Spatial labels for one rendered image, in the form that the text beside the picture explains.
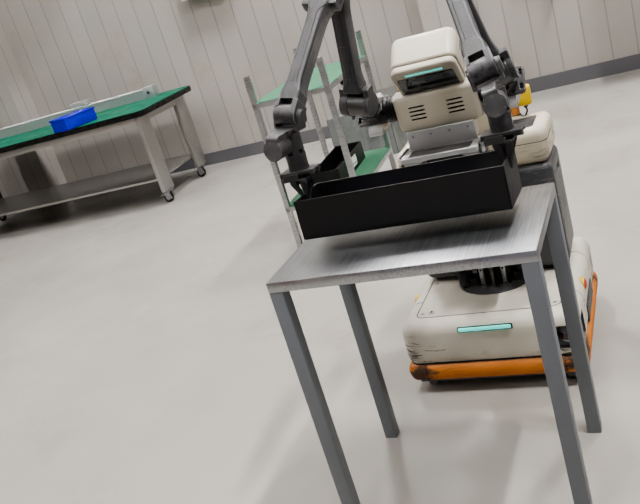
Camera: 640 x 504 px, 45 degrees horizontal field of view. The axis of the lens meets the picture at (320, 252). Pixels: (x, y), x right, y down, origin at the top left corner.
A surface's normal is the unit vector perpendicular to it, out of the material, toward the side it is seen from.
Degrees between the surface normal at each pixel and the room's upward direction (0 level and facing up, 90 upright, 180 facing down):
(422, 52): 42
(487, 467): 0
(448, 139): 90
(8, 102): 90
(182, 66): 90
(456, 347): 90
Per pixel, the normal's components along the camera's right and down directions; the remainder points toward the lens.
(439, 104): -0.30, 0.54
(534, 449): -0.29, -0.90
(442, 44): -0.44, -0.39
